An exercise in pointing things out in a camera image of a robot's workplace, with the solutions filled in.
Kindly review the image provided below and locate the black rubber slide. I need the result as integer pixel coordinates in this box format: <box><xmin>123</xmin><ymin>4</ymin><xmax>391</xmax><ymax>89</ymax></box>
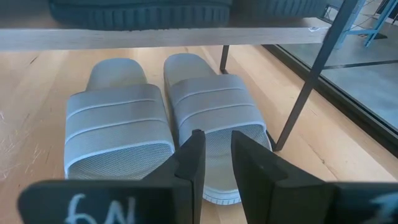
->
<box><xmin>48</xmin><ymin>0</ymin><xmax>233</xmax><ymax>32</ymax></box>
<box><xmin>231</xmin><ymin>0</ymin><xmax>328</xmax><ymax>20</ymax></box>

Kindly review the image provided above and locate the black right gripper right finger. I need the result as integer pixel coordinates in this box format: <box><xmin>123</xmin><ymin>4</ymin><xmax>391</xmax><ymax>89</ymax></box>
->
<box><xmin>230</xmin><ymin>129</ymin><xmax>398</xmax><ymax>224</ymax></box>

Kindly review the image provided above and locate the black aluminium table frame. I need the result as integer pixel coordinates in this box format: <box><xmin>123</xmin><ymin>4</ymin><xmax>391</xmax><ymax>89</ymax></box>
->
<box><xmin>262</xmin><ymin>43</ymin><xmax>398</xmax><ymax>158</ymax></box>

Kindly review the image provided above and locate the wooden shelf black frame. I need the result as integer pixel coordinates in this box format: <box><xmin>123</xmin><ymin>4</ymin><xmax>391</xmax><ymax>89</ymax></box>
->
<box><xmin>0</xmin><ymin>0</ymin><xmax>361</xmax><ymax>153</ymax></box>

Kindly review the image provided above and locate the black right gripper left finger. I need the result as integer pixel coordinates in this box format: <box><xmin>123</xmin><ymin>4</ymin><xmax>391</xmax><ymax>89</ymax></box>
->
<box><xmin>17</xmin><ymin>129</ymin><xmax>207</xmax><ymax>224</ymax></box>

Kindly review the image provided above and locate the grey rubber slide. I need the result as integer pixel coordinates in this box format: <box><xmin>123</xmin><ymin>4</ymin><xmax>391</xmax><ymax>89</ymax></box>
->
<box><xmin>163</xmin><ymin>52</ymin><xmax>274</xmax><ymax>206</ymax></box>
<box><xmin>63</xmin><ymin>57</ymin><xmax>175</xmax><ymax>181</ymax></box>

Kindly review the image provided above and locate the blue metal stand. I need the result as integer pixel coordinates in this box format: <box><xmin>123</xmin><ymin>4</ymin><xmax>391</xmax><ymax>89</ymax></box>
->
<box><xmin>334</xmin><ymin>0</ymin><xmax>398</xmax><ymax>48</ymax></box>

